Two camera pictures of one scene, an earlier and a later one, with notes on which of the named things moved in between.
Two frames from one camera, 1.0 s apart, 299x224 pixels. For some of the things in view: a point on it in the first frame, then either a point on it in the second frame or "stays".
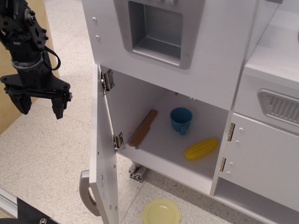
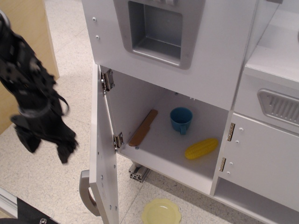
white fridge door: [103, 168] stays
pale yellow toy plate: [161, 211] stays
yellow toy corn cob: [200, 148] stays
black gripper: [38, 86] -> [50, 124]
